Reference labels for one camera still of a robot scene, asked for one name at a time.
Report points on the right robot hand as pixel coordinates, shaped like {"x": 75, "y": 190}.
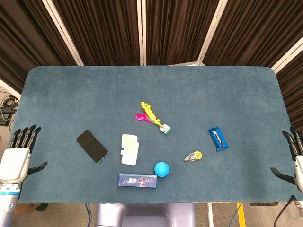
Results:
{"x": 296, "y": 151}

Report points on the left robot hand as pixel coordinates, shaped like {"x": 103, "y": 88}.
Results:
{"x": 14, "y": 163}

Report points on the black smartphone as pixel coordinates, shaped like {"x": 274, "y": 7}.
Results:
{"x": 92, "y": 146}

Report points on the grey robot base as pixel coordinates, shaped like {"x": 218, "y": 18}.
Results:
{"x": 146, "y": 215}

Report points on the white plastic card holder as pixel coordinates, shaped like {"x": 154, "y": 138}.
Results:
{"x": 129, "y": 149}

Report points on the blue snack packet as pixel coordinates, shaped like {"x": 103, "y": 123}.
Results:
{"x": 218, "y": 139}

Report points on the yellow floor tape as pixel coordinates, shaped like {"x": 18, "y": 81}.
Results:
{"x": 241, "y": 214}

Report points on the correction tape dispenser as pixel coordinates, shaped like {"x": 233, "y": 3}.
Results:
{"x": 193, "y": 156}

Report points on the dark blue printed box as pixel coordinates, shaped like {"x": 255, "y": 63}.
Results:
{"x": 137, "y": 180}

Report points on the blue ball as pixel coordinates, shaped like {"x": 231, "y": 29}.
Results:
{"x": 162, "y": 169}

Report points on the colourful feather shuttlecock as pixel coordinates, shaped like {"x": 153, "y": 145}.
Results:
{"x": 152, "y": 117}

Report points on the blue table cloth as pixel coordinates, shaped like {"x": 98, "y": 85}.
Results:
{"x": 151, "y": 94}

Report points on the dark pleated curtain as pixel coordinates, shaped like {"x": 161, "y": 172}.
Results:
{"x": 106, "y": 30}

